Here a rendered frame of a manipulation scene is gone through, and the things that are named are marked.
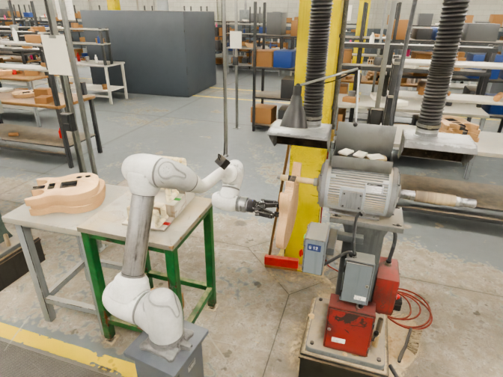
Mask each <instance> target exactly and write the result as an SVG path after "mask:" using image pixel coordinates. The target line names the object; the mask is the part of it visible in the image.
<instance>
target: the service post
mask: <svg viewBox="0 0 503 377"><path fill-rule="evenodd" d="M43 3H44V6H45V10H46V16H47V20H48V24H49V30H50V34H51V35H44V34H41V35H40V36H41V40H42V44H43V50H44V53H45V57H46V63H47V67H48V71H49V74H54V75H59V76H60V80H61V87H62V91H63V95H64V101H65V105H66V109H67V112H63V113H61V114H60V116H61V122H62V126H63V130H64V131H70V132H71V133H72V137H73V143H74V147H75V151H76V158H77V162H78V165H79V172H80V173H87V170H86V167H85V160H84V156H83V152H82V145H81V141H80V137H79V130H78V126H77V122H76V116H75V111H74V107H73V101H72V97H71V92H70V86H69V82H68V78H67V76H72V71H71V67H70V60H69V56H68V52H67V45H66V41H65V37H64V35H59V33H58V26H57V23H56V19H55V12H54V8H53V4H52V0H43ZM96 242H97V248H98V252H99V253H101V252H102V251H103V250H104V249H105V248H107V247H108V245H107V244H102V241H101V240H99V239H96Z"/></svg>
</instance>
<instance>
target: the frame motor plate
mask: <svg viewBox="0 0 503 377"><path fill-rule="evenodd" d="M393 213H394V215H392V216H391V217H390V218H388V217H385V216H381V215H380V216H379V221H375V220H370V219H366V218H358V221H357V227H365V228H370V229H375V230H384V231H388V232H393V233H402V234H403V232H404V225H403V213H402V207H401V206H396V207H395V210H394V212H393ZM354 219H355V217H352V216H346V215H338V214H332V213H331V214H330V218H329V222H333V223H339V224H347V225H352V226H353V223H354Z"/></svg>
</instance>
